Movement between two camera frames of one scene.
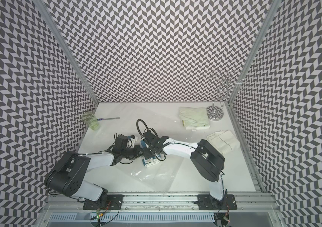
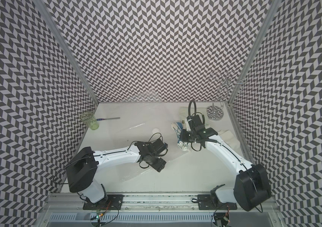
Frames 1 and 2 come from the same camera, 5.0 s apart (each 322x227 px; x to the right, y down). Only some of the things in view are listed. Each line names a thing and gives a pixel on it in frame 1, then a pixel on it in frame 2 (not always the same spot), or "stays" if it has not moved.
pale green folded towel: x=194 y=118 stays
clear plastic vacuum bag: x=157 y=175 → x=120 y=129
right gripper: x=146 y=153 → x=183 y=136
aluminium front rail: x=261 y=203 stays
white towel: x=224 y=140 stays
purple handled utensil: x=107 y=118 stays
